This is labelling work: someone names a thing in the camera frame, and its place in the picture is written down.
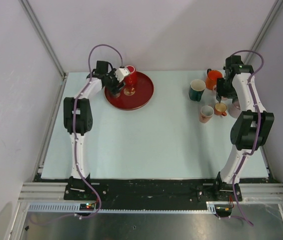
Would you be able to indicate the aluminium frame rail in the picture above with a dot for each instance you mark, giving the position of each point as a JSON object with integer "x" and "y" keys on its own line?
{"x": 259, "y": 193}

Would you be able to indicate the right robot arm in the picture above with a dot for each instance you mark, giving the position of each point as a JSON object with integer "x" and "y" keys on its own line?
{"x": 250, "y": 130}

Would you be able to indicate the lilac ribbed mug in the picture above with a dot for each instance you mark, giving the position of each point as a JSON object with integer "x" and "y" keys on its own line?
{"x": 234, "y": 109}

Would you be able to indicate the round red tray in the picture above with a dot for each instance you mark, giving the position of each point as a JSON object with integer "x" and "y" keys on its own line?
{"x": 132, "y": 97}

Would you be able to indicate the small circuit board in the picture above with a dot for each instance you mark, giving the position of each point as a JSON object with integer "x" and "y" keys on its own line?
{"x": 87, "y": 206}

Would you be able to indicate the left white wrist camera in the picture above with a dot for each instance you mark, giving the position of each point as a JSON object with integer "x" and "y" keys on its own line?
{"x": 121, "y": 73}

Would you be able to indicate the small pink square mug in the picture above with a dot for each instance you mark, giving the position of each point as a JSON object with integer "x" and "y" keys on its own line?
{"x": 206, "y": 113}

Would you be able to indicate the large red mug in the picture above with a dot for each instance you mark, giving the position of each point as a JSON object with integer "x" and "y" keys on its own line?
{"x": 132, "y": 78}

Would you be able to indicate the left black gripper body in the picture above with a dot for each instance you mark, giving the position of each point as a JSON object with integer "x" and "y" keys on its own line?
{"x": 112, "y": 82}

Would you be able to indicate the small orange cup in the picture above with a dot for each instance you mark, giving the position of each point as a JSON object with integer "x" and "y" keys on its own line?
{"x": 220, "y": 109}

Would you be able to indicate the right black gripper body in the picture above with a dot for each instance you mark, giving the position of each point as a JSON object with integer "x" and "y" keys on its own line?
{"x": 229, "y": 90}

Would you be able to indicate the dark green mug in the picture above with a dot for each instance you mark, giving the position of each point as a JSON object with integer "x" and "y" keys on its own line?
{"x": 196, "y": 90}

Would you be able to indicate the brown patterned mug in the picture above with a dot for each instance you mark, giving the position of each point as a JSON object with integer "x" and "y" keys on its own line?
{"x": 116, "y": 95}

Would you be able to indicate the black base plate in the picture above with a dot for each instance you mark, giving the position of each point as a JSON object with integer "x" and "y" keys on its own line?
{"x": 150, "y": 194}

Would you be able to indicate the large orange mug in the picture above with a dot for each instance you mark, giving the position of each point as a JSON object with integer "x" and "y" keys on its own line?
{"x": 211, "y": 78}

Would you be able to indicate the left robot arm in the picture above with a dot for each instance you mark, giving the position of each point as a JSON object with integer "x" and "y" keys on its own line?
{"x": 78, "y": 117}

